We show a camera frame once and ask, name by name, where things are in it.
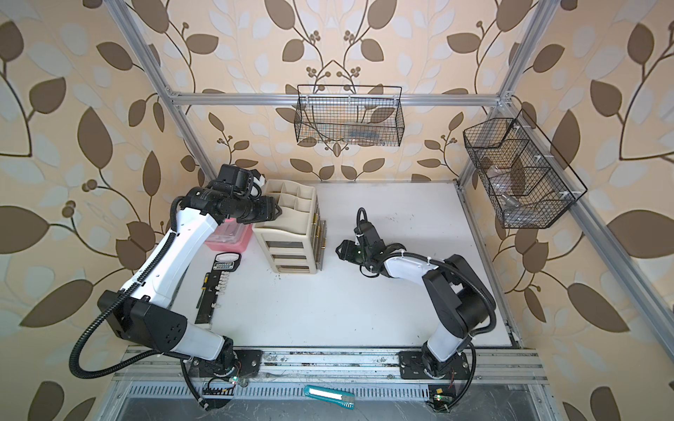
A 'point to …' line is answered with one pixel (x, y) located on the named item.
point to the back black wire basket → (349, 114)
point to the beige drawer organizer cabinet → (288, 242)
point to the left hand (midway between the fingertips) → (270, 208)
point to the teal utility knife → (341, 398)
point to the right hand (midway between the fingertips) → (341, 252)
